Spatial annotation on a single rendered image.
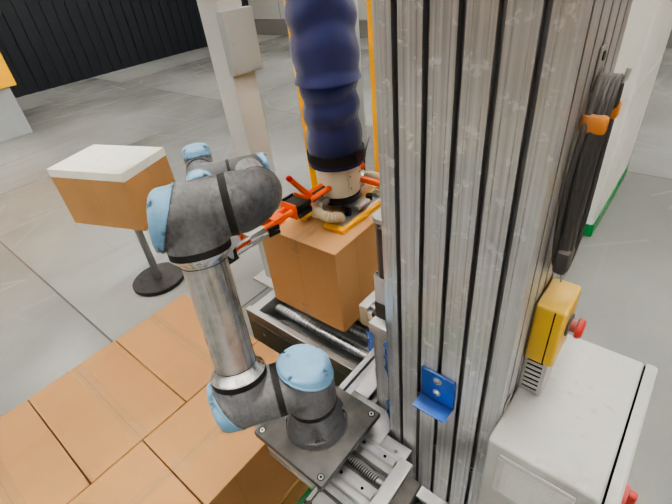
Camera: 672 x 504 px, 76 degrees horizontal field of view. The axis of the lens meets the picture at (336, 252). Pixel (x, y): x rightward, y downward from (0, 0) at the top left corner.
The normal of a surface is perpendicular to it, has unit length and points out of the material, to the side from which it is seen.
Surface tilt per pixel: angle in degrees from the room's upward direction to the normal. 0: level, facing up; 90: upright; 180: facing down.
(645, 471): 0
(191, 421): 0
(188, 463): 0
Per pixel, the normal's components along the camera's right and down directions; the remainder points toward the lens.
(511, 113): -0.63, 0.50
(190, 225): 0.25, 0.32
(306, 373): 0.03, -0.83
